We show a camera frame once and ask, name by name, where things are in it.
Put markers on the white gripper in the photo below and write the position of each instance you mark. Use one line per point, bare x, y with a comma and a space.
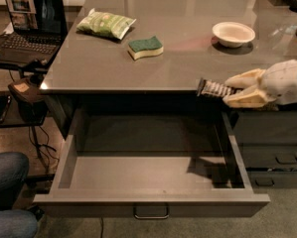
282, 81

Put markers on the black rxbar chocolate bar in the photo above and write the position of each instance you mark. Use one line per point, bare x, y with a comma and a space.
213, 89

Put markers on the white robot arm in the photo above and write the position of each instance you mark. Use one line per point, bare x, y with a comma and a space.
277, 84

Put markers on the dark side drawer cabinet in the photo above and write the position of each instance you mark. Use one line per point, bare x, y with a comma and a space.
267, 141

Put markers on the open grey top drawer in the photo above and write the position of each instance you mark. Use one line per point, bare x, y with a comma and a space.
190, 163

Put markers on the white bowl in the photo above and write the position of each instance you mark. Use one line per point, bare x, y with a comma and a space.
233, 34

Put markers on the green yellow sponge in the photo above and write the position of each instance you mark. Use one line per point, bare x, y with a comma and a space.
139, 49

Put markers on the green chip bag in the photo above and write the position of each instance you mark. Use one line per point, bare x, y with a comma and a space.
104, 24

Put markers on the black device with label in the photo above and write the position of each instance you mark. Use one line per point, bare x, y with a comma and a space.
25, 90

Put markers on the black laptop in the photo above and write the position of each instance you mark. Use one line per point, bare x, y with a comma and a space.
39, 29

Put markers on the black laptop stand table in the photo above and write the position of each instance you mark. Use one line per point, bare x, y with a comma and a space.
23, 114

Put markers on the person's leg in jeans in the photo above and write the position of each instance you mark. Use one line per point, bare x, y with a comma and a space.
14, 168

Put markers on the metal drawer handle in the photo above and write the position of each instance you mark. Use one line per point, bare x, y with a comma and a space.
151, 212

